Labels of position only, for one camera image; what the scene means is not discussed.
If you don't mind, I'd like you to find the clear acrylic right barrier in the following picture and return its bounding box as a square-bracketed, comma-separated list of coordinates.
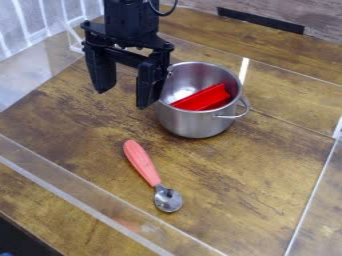
[285, 116, 342, 256]

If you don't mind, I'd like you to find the black cable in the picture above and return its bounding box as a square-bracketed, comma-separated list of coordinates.
[147, 0, 179, 17]

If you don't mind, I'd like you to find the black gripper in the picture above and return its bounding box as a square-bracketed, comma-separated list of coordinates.
[81, 0, 175, 109]

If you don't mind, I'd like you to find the red handled ice cream scoop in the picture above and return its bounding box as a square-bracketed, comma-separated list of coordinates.
[123, 140, 183, 213]

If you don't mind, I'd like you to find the clear acrylic bracket left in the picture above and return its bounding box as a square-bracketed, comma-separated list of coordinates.
[66, 25, 83, 54]

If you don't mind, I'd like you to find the clear acrylic barrier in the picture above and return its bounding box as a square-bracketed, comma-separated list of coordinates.
[0, 134, 229, 256]
[285, 116, 342, 256]

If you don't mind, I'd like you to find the red block in pot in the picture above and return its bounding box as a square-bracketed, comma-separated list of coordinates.
[171, 83, 232, 111]

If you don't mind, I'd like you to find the clear acrylic front barrier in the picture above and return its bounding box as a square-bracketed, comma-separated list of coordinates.
[0, 134, 229, 256]

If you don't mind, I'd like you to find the black strip on wall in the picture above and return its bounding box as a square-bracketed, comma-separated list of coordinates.
[217, 7, 305, 35]

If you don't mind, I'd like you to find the silver metal pot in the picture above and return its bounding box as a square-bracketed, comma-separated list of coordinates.
[155, 61, 250, 139]

